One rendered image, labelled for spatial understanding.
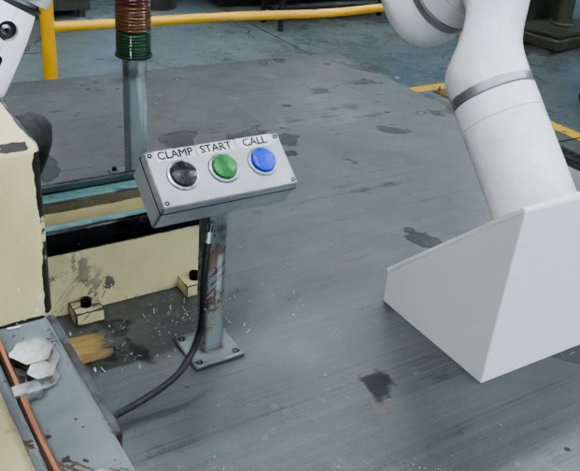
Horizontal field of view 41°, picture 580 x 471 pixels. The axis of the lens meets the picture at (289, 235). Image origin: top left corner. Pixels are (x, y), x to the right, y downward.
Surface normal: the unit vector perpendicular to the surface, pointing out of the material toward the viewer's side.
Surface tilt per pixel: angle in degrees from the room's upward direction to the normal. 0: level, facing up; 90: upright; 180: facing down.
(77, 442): 0
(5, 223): 90
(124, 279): 90
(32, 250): 90
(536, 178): 54
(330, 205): 0
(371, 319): 0
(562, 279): 90
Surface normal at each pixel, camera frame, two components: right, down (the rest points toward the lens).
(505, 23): 0.42, 0.18
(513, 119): -0.11, -0.13
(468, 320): -0.85, 0.19
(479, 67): -0.44, -0.03
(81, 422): 0.08, -0.87
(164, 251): 0.53, 0.45
